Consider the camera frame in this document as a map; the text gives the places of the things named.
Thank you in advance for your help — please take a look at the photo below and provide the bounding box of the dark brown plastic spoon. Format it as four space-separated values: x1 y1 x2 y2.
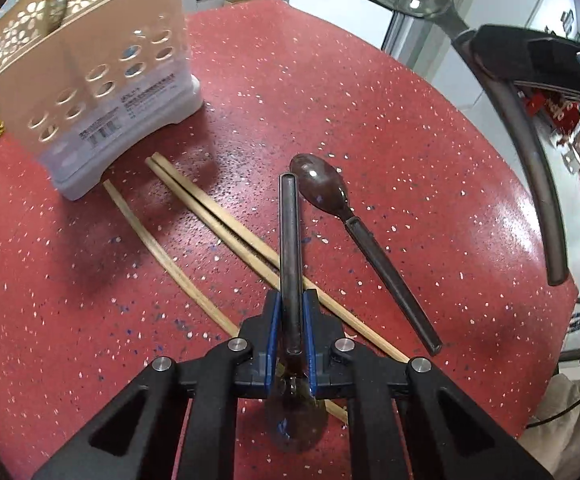
266 172 328 454

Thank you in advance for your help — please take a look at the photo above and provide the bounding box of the beige utensil holder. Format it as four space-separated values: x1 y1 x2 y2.
0 0 203 200

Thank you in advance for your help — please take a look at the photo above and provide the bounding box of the glass side table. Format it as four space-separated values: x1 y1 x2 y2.
373 0 570 286

